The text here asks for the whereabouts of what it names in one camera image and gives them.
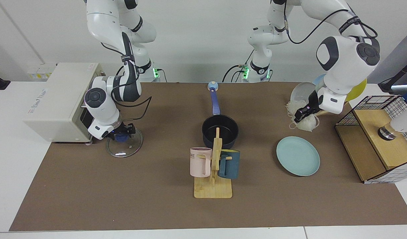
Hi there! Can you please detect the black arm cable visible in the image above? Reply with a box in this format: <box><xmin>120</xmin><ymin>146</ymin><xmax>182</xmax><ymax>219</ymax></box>
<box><xmin>101</xmin><ymin>41</ymin><xmax>153</xmax><ymax>121</ymax></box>
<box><xmin>283</xmin><ymin>0</ymin><xmax>378</xmax><ymax>45</ymax></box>

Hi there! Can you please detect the white and silver cylinder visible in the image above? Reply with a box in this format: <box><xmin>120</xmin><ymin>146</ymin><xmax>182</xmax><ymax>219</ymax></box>
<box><xmin>377</xmin><ymin>113</ymin><xmax>407</xmax><ymax>140</ymax></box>

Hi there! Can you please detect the wooden cup stand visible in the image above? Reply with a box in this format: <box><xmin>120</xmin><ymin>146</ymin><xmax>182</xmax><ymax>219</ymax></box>
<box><xmin>193</xmin><ymin>127</ymin><xmax>233</xmax><ymax>199</ymax></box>

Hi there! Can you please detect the pink cup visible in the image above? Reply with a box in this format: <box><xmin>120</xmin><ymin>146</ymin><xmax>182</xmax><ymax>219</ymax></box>
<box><xmin>190</xmin><ymin>147</ymin><xmax>213</xmax><ymax>178</ymax></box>

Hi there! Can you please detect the pale toaster oven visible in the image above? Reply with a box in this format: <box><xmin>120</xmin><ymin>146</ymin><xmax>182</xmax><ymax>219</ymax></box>
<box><xmin>23</xmin><ymin>62</ymin><xmax>106</xmax><ymax>145</ymax></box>

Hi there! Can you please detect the teal plate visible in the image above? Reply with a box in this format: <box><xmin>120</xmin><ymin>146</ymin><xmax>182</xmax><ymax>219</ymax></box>
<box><xmin>276</xmin><ymin>136</ymin><xmax>321</xmax><ymax>177</ymax></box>

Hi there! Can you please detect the grey plate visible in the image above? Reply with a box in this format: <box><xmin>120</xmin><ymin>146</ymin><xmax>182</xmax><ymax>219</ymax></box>
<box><xmin>290</xmin><ymin>82</ymin><xmax>317</xmax><ymax>104</ymax></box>

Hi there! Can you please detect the dark blue cup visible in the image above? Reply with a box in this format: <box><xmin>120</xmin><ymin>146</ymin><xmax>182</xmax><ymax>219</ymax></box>
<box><xmin>218</xmin><ymin>149</ymin><xmax>240</xmax><ymax>180</ymax></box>

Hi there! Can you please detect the yellow plate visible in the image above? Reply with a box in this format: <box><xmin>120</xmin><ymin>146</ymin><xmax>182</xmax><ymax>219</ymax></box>
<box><xmin>344</xmin><ymin>78</ymin><xmax>367</xmax><ymax>102</ymax></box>

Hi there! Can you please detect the glass lid with blue knob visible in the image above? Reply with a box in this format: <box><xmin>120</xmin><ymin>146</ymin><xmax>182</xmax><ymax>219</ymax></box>
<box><xmin>107</xmin><ymin>128</ymin><xmax>144</xmax><ymax>158</ymax></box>

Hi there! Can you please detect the white vermicelli bundle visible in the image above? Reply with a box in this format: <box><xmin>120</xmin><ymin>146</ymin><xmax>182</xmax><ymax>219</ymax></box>
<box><xmin>286</xmin><ymin>101</ymin><xmax>320</xmax><ymax>132</ymax></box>

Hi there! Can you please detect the black base cable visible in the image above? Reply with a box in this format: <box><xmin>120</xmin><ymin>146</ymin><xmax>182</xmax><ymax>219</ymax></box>
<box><xmin>222</xmin><ymin>64</ymin><xmax>253</xmax><ymax>82</ymax></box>

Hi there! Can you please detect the wooden plate rack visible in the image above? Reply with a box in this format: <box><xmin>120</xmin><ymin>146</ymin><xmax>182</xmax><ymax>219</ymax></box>
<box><xmin>316</xmin><ymin>101</ymin><xmax>349</xmax><ymax>117</ymax></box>

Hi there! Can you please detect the black pan with blue handle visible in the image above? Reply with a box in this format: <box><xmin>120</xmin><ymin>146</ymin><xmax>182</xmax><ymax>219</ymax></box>
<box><xmin>202</xmin><ymin>82</ymin><xmax>239</xmax><ymax>149</ymax></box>

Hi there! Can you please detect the wire basket with wooden floor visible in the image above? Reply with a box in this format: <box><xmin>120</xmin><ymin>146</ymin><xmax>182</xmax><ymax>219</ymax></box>
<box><xmin>335</xmin><ymin>95</ymin><xmax>407</xmax><ymax>184</ymax></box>

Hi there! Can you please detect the brown table cloth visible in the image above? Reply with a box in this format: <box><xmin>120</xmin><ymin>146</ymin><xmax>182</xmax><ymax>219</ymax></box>
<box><xmin>9</xmin><ymin>82</ymin><xmax>407</xmax><ymax>232</ymax></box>

